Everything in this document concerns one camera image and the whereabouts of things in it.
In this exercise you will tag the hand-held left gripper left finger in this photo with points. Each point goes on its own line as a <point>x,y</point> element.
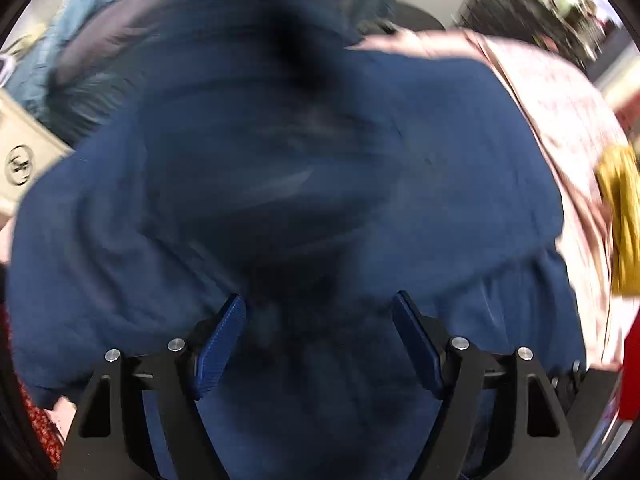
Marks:
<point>220,345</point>

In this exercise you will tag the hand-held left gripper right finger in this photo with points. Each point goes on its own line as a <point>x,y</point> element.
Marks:
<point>417,345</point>

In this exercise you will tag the navy blue garment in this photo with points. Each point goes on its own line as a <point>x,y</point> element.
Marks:
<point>450,185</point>

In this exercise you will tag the pink polka dot blanket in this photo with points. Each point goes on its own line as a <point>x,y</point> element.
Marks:
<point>65,412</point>

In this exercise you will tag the red patterned cloth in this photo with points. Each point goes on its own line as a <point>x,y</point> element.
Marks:
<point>45,430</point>

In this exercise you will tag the yellow cloth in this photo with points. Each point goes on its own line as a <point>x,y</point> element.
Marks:
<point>622,220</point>

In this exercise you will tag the white cabinet with round logo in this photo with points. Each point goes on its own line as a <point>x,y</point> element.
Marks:
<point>30,160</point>

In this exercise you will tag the pink heathered blanket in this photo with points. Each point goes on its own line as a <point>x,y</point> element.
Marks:
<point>550,110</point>

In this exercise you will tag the black chair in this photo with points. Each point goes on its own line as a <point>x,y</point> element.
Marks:
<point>420,16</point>

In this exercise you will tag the light blue denim garment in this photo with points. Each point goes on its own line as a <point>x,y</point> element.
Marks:
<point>65,25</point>

